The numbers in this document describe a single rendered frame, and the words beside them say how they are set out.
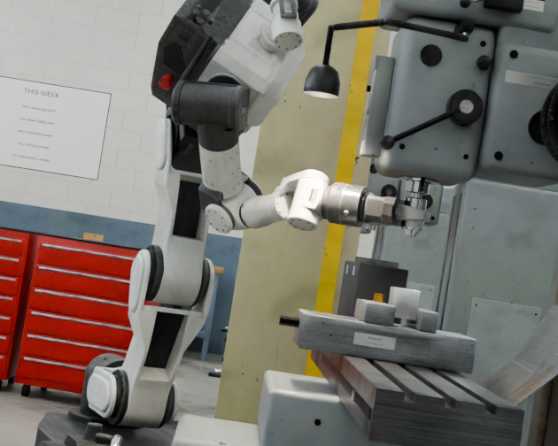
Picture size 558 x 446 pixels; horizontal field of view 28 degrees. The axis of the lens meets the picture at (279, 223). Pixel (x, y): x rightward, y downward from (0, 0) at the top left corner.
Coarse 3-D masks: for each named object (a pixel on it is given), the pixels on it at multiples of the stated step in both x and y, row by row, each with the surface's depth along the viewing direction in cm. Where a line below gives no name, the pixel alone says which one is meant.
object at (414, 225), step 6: (408, 204) 230; (414, 204) 229; (420, 204) 230; (426, 204) 231; (402, 222) 231; (408, 222) 230; (414, 222) 229; (420, 222) 230; (402, 228) 232; (408, 228) 229; (414, 228) 229; (420, 228) 230
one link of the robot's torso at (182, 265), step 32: (160, 128) 280; (160, 160) 276; (160, 192) 278; (192, 192) 280; (160, 224) 279; (192, 224) 281; (160, 256) 273; (192, 256) 276; (160, 288) 273; (192, 288) 276
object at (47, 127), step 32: (0, 96) 1122; (32, 96) 1123; (64, 96) 1125; (96, 96) 1126; (0, 128) 1121; (32, 128) 1122; (64, 128) 1124; (96, 128) 1125; (0, 160) 1120; (32, 160) 1122; (64, 160) 1123; (96, 160) 1125
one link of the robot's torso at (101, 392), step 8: (96, 368) 297; (104, 368) 296; (112, 368) 298; (96, 376) 292; (104, 376) 289; (112, 376) 284; (88, 384) 298; (96, 384) 291; (104, 384) 285; (112, 384) 282; (176, 384) 291; (88, 392) 297; (96, 392) 290; (104, 392) 284; (112, 392) 281; (176, 392) 289; (88, 400) 296; (96, 400) 289; (104, 400) 283; (112, 400) 281; (176, 400) 288; (96, 408) 291; (104, 408) 283; (112, 408) 281; (176, 408) 288; (104, 416) 284
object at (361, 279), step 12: (348, 264) 277; (360, 264) 262; (372, 264) 264; (384, 264) 264; (396, 264) 266; (348, 276) 274; (360, 276) 262; (372, 276) 262; (384, 276) 262; (396, 276) 262; (348, 288) 271; (360, 288) 262; (372, 288) 262; (384, 288) 262; (348, 300) 269; (372, 300) 262; (384, 300) 262; (348, 312) 266
